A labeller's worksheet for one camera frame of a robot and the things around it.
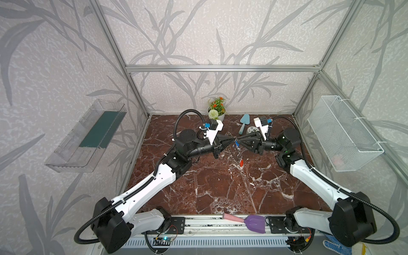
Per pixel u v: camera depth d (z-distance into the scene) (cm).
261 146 60
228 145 62
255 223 75
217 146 56
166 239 71
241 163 94
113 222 37
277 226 73
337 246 68
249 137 65
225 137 60
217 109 105
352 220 40
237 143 64
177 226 73
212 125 53
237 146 63
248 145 65
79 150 63
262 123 60
